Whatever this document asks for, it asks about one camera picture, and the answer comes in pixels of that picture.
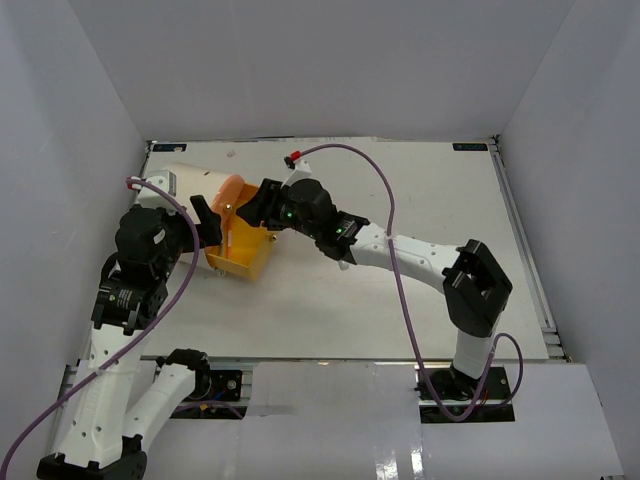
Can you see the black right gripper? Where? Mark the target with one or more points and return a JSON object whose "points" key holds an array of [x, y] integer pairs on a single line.
{"points": [[264, 205]]}

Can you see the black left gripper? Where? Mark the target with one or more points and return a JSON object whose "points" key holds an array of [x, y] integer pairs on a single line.
{"points": [[209, 232]]}

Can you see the orange slim pen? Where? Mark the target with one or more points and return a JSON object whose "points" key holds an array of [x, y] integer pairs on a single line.
{"points": [[229, 244]]}

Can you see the yellow drawer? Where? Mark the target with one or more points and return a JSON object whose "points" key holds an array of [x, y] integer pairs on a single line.
{"points": [[251, 246]]}

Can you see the orange top drawer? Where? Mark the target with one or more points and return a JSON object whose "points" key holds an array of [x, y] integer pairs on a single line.
{"points": [[226, 197]]}

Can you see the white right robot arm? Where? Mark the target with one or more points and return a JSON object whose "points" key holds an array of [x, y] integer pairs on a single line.
{"points": [[475, 287]]}

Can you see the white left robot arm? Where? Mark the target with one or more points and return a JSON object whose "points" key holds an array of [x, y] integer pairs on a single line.
{"points": [[109, 437]]}

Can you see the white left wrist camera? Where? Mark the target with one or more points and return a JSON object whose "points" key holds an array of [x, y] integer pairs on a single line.
{"points": [[164, 184]]}

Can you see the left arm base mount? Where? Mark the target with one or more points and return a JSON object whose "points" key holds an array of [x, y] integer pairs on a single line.
{"points": [[218, 395]]}

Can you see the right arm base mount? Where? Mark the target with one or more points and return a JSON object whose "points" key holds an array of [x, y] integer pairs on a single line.
{"points": [[493, 406]]}

